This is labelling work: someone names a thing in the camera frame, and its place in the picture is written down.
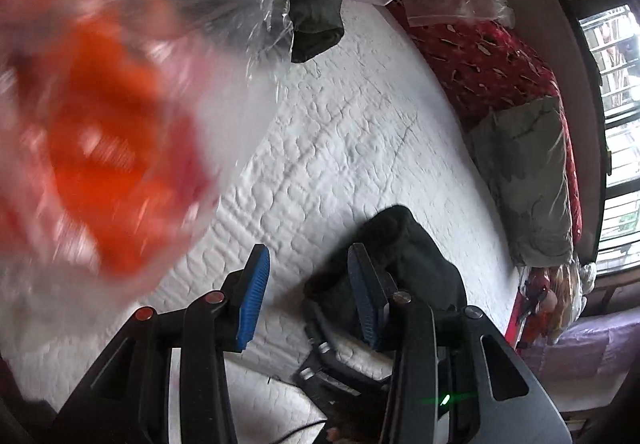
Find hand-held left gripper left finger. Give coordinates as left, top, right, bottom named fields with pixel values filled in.
left=52, top=244, right=271, bottom=444

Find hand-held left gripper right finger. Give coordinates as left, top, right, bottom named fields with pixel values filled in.
left=347, top=243, right=573, bottom=444

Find black pants with yellow patch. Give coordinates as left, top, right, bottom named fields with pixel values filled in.
left=302, top=205, right=468, bottom=355

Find white quilted mattress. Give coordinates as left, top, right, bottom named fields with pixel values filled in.
left=7, top=0, right=523, bottom=444

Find pile of toys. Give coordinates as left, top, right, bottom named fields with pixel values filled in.
left=515, top=254, right=598, bottom=350

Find grey floral pillow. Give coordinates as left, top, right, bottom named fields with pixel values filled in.
left=470, top=96, right=573, bottom=267

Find purple cloth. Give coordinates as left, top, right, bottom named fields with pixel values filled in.
left=520, top=311, right=640, bottom=412

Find plastic bag with orange cloth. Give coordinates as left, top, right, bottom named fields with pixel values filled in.
left=0, top=0, right=296, bottom=295

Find red patterned blanket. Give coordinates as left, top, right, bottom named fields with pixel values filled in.
left=387, top=0, right=583, bottom=245

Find window with dark frame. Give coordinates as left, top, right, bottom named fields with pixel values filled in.
left=555, top=0, right=640, bottom=282

